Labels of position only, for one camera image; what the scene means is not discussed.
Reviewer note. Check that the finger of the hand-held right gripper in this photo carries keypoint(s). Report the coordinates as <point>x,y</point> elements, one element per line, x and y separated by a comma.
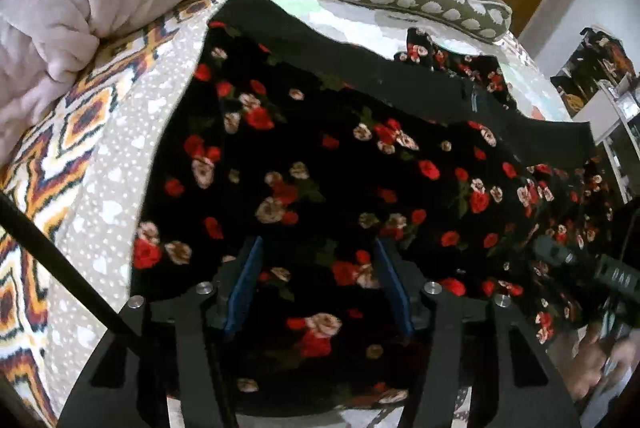
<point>562,252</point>

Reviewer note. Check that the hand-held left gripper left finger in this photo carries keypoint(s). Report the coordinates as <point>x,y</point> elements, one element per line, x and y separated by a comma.
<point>243,286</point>

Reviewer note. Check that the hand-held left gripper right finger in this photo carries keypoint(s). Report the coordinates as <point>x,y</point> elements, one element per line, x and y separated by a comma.
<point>396,289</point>

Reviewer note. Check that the black floral dress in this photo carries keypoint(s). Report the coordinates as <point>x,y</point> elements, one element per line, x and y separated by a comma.
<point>320,188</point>

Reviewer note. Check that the person's right hand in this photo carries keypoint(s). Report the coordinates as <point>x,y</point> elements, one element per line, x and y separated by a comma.
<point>595,368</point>

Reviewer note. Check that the white shelf unit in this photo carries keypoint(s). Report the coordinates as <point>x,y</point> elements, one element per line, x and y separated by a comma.
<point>617,133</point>

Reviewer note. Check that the beige heart-dotted bed sheet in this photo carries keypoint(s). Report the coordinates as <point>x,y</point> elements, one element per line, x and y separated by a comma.
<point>105,203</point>

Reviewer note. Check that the black rod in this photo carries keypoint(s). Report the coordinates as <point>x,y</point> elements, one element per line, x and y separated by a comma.
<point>65,265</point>

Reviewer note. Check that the dark printed hanging cloth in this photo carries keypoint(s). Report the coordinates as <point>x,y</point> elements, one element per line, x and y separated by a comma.
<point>597,58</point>

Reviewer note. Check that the orange zigzag patterned blanket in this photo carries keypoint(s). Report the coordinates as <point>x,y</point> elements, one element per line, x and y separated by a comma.
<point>45,173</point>

